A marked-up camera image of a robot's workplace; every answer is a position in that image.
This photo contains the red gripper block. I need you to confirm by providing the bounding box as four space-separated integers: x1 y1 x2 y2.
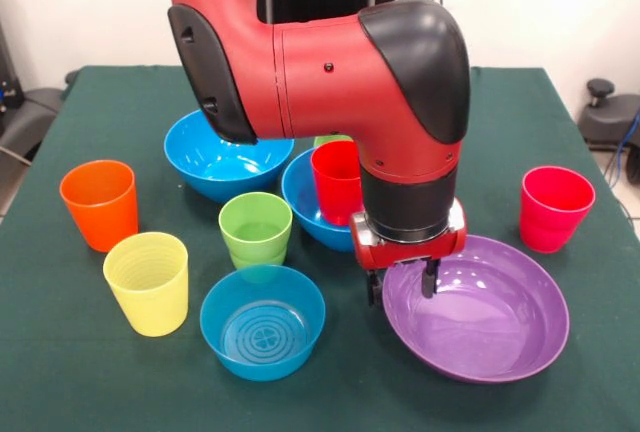
348 197 469 307

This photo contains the dark green tablecloth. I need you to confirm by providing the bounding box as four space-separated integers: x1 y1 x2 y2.
0 65 640 432

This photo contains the pink plastic cup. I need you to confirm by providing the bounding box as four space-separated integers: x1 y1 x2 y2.
518 165 597 255

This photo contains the green plastic cup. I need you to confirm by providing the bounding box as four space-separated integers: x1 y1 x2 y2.
227 241 289 276
218 192 294 256

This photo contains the red plastic cup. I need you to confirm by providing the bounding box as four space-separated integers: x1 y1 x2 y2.
310 140 364 227

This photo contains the green plastic bowl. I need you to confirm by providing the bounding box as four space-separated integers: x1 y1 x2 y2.
312 134 355 149

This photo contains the large blue plastic bowl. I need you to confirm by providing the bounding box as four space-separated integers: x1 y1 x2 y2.
163 109 296 204
280 146 366 253

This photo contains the orange plastic cup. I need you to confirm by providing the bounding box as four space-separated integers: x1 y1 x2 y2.
58 159 140 254

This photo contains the purple plastic bowl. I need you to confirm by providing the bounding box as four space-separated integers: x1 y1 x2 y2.
382 234 571 384

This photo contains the small patterned blue bowl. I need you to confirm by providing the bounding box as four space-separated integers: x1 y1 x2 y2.
199 265 327 382

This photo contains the yellow plastic cup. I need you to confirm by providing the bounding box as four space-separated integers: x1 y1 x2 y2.
102 231 190 338

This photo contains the blue cable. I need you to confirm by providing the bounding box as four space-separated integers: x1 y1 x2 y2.
607 111 640 188

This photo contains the dark grey machine foot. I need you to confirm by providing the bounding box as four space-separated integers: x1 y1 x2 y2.
0 86 66 163
579 77 640 151

